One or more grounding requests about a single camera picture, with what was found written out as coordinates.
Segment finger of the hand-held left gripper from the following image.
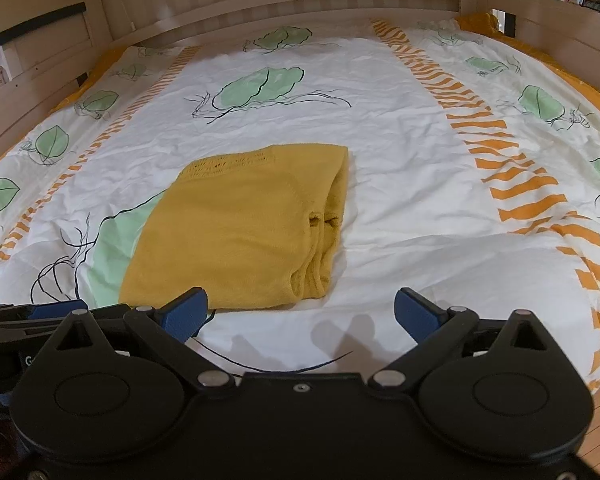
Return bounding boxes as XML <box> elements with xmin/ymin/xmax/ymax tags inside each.
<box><xmin>0</xmin><ymin>299</ymin><xmax>90</xmax><ymax>345</ymax></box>

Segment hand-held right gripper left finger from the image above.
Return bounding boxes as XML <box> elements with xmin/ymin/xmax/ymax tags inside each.
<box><xmin>39</xmin><ymin>287</ymin><xmax>234</xmax><ymax>392</ymax></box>

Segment white leaf print duvet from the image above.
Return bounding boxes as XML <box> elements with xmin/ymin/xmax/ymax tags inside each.
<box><xmin>0</xmin><ymin>16</ymin><xmax>600</xmax><ymax>397</ymax></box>

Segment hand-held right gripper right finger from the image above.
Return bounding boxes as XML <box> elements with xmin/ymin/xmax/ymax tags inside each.
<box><xmin>369</xmin><ymin>287</ymin><xmax>562</xmax><ymax>392</ymax></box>

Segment mustard yellow knit sweater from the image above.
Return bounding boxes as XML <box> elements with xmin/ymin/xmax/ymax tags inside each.
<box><xmin>118</xmin><ymin>143</ymin><xmax>351</xmax><ymax>311</ymax></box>

